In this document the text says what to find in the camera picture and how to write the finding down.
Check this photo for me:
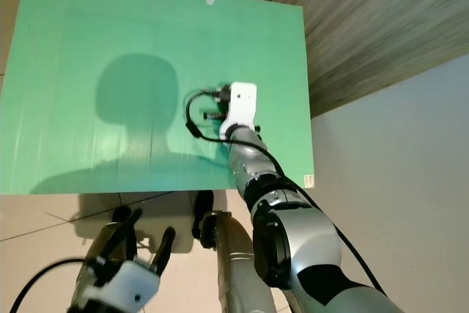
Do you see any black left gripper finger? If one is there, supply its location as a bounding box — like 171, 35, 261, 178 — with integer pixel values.
152, 226, 177, 271
106, 208, 144, 265

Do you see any light green board sheet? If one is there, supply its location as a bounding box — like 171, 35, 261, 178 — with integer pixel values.
0, 0, 314, 196

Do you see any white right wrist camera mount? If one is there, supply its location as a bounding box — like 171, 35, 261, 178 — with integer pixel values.
220, 81, 258, 140

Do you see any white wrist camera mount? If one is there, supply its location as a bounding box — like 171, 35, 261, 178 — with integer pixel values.
220, 81, 258, 140
99, 258, 178, 313

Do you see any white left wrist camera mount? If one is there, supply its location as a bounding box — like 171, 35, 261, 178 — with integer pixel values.
99, 258, 178, 313

